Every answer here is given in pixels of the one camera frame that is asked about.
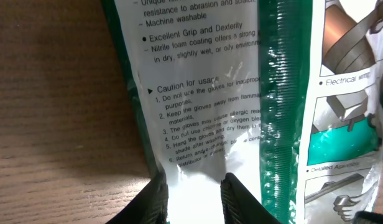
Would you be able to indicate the green white snack bag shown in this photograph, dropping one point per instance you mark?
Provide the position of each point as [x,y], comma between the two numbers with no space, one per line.
[285,94]

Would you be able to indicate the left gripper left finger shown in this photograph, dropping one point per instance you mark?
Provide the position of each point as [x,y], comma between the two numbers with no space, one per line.
[149,206]

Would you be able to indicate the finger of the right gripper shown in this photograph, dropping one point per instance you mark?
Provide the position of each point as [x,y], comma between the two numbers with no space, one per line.
[364,217]

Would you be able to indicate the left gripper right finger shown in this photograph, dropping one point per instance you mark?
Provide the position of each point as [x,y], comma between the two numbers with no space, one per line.
[240,206]

